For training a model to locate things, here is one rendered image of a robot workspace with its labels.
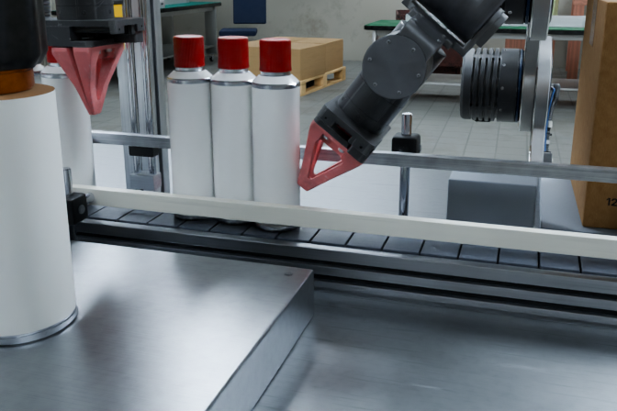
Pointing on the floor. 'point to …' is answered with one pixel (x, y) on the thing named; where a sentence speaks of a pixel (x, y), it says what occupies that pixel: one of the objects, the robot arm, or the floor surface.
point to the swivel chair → (247, 9)
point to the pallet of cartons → (308, 61)
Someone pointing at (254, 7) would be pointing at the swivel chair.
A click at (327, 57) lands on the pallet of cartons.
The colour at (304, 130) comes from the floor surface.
